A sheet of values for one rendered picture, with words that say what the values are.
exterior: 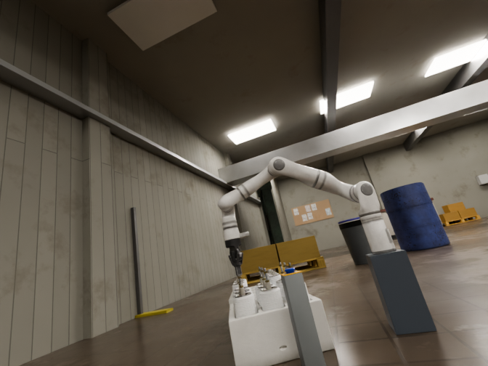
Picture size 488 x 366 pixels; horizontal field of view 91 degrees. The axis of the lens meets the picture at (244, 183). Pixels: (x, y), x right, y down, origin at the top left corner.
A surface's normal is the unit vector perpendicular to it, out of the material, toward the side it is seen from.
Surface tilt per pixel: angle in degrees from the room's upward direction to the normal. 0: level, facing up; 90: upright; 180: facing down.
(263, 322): 90
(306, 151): 90
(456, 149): 90
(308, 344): 90
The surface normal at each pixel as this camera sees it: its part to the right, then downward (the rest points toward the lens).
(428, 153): -0.33, -0.21
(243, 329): 0.04, -0.30
